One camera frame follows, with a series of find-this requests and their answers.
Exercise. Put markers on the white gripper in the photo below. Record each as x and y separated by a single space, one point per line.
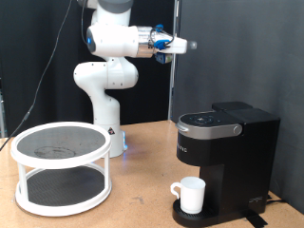
175 45

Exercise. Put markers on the black Keurig coffee machine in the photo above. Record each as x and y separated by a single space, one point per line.
240 158

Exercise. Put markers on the white ceramic mug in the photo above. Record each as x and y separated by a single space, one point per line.
191 194

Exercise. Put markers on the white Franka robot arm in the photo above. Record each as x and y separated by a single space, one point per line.
104 76

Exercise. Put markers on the grey metal vertical pole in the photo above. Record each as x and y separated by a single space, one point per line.
173 88

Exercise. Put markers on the grey backdrop fabric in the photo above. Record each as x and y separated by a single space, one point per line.
278 79

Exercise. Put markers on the black backdrop curtain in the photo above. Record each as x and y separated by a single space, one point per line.
19 47

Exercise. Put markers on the black tape strip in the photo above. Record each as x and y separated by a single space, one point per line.
255 220

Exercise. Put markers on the white two-tier turntable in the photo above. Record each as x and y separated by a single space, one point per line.
63 190

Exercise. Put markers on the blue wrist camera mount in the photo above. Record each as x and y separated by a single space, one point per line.
164 58

